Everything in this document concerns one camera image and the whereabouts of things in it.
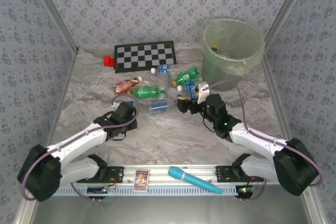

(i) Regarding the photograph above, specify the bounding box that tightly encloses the clear bottle blue label white cap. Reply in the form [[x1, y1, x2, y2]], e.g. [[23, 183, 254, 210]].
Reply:
[[177, 81, 203, 94], [150, 64, 181, 76]]

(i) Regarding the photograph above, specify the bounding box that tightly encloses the brown bottle beige cap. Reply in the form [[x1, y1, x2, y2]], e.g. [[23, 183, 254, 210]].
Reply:
[[112, 76, 143, 95]]

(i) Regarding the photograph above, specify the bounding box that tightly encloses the large green bottle yellow cap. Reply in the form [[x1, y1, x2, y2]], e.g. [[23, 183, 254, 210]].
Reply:
[[128, 85, 161, 100]]

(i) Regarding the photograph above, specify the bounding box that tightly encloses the green plastic bin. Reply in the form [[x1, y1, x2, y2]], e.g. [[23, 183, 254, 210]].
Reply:
[[201, 18, 266, 92]]

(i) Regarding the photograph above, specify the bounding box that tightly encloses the translucent green bin liner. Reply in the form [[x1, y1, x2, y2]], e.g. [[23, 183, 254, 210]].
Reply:
[[201, 18, 266, 77]]

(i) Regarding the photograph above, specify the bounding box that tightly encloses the green bottle white label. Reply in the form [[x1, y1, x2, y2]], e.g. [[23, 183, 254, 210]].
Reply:
[[172, 68, 201, 88]]

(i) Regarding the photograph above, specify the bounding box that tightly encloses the red plastic block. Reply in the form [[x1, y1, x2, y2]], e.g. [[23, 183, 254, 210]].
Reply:
[[103, 55, 116, 68]]

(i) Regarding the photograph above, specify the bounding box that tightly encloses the black grey checkerboard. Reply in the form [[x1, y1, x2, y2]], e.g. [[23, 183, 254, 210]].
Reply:
[[114, 40, 177, 74]]

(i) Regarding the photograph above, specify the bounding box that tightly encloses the small picture card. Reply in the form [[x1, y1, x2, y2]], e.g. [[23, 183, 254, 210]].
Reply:
[[132, 169, 150, 193]]

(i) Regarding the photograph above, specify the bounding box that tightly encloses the blue marker pen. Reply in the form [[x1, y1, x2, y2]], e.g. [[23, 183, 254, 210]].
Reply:
[[167, 166, 223, 195]]

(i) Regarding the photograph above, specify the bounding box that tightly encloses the small circuit board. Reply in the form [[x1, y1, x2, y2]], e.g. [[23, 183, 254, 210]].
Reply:
[[237, 185, 257, 195], [87, 185, 117, 196]]

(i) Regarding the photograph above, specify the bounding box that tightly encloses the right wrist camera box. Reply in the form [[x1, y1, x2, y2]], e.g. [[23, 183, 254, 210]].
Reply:
[[195, 82, 211, 104]]

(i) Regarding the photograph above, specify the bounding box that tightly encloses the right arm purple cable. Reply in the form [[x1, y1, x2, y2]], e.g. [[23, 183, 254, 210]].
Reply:
[[208, 81, 323, 201]]

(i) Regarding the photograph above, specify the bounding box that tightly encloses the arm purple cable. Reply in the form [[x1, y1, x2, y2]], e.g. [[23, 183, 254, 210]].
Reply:
[[208, 81, 323, 201], [20, 94, 144, 204]]

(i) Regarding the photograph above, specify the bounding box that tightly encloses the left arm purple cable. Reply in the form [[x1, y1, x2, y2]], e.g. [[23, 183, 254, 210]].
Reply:
[[20, 94, 144, 204]]

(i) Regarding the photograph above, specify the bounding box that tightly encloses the aluminium table side rail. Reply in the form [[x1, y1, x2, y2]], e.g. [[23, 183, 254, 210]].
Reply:
[[262, 55, 296, 143], [46, 48, 79, 147]]

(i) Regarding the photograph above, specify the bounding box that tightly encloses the long aluminium base rail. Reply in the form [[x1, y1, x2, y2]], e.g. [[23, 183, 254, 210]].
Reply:
[[59, 164, 275, 186]]

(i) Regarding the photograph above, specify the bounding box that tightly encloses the slotted blue cable duct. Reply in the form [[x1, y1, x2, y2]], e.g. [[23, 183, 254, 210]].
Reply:
[[56, 185, 238, 197]]

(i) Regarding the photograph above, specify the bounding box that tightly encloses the aluminium frame post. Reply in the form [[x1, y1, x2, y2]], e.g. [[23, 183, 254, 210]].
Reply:
[[263, 0, 313, 49], [26, 0, 80, 53]]

